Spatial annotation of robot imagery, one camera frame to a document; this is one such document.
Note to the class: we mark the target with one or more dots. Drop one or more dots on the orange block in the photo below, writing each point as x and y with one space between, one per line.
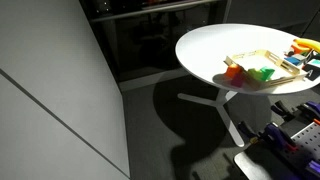
233 71

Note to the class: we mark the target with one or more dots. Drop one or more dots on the green block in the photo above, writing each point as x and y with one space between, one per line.
267 73

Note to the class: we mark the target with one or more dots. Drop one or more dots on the wooden slatted tray box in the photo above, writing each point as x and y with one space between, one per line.
287 70

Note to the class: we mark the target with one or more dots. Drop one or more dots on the blue block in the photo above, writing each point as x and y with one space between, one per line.
293 60

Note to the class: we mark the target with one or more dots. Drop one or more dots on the dark spring clamp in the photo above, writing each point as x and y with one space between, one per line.
280 109

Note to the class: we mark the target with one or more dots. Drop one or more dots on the large purple spring clamp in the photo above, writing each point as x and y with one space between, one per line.
277 135

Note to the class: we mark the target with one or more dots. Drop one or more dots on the orange toy piece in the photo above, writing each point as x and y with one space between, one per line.
297 49

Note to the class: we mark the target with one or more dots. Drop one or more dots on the purple clamp with black grip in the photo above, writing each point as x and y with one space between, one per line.
311 109

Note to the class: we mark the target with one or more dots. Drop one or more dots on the black card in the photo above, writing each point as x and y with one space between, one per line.
312 72

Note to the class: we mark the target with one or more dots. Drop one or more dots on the yellow banana toy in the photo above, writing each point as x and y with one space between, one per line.
308 43

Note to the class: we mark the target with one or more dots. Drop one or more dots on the grey perforated mounting board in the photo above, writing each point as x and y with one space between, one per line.
309 141

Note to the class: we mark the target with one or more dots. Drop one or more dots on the small purple clamp piece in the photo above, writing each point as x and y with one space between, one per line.
314 166

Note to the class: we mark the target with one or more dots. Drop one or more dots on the white table pedestal base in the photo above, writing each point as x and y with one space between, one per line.
224 111

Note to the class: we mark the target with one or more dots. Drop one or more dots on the metal shelf rail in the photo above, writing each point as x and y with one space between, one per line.
150 9

